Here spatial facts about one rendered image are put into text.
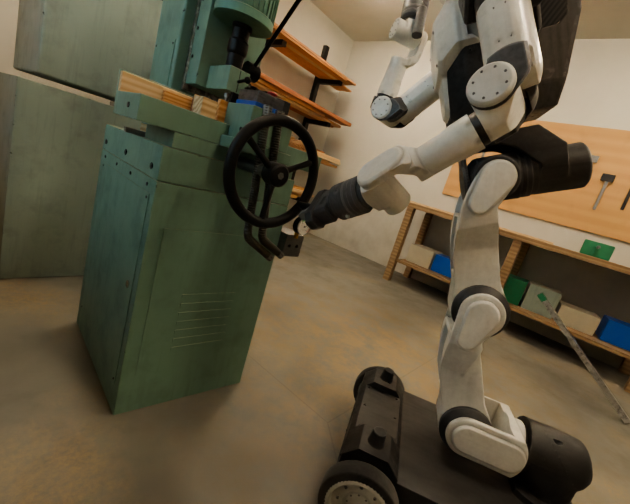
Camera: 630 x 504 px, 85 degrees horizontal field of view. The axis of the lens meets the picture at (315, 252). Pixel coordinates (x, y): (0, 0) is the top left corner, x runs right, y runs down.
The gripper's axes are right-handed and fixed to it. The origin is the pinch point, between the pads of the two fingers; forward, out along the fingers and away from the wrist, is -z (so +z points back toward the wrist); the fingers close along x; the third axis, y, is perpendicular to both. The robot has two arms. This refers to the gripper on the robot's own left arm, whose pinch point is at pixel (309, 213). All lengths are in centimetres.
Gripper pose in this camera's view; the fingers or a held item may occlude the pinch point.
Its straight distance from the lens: 90.7
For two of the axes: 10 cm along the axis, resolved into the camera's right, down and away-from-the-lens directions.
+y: -5.9, -6.7, -4.4
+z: 7.1, -1.7, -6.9
